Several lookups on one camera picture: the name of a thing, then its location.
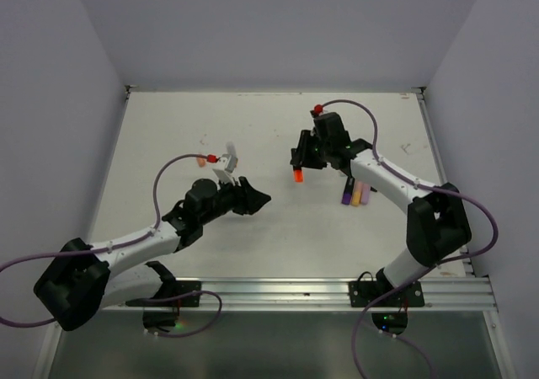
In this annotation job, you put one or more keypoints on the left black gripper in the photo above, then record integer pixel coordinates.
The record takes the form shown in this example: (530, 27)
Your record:
(252, 200)

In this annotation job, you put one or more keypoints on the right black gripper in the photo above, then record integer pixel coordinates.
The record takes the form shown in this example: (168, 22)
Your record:
(301, 156)

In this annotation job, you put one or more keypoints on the black neon orange highlighter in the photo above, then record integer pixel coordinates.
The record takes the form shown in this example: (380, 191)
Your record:
(298, 175)

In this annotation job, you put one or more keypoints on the pastel orange highlighter body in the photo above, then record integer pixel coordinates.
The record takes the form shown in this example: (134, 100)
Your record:
(231, 151)

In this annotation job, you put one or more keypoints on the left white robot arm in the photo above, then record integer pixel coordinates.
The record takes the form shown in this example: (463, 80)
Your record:
(72, 288)

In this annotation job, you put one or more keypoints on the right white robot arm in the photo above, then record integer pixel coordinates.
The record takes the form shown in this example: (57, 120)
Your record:
(436, 221)

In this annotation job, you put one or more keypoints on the purple highlighter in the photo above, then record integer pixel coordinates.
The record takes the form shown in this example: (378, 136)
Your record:
(348, 191)

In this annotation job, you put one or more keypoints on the pastel yellow highlighter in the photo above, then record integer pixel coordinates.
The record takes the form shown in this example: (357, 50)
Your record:
(356, 198)

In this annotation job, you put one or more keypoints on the pastel pink highlighter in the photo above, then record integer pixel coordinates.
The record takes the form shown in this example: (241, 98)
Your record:
(365, 194)

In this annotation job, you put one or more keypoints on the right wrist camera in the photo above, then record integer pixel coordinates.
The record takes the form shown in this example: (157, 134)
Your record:
(319, 122)

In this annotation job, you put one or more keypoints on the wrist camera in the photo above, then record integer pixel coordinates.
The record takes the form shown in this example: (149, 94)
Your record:
(224, 168)
(319, 122)

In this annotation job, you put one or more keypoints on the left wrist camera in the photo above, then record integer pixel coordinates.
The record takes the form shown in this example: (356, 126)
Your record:
(224, 168)

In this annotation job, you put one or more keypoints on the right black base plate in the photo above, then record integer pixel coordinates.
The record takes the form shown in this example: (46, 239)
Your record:
(368, 287)

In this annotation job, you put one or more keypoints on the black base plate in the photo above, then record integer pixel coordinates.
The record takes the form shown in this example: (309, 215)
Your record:
(168, 286)
(368, 287)

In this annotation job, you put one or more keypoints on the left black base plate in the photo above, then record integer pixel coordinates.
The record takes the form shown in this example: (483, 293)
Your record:
(168, 286)

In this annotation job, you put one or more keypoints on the aluminium rail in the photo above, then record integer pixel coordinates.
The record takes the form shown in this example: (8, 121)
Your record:
(128, 292)

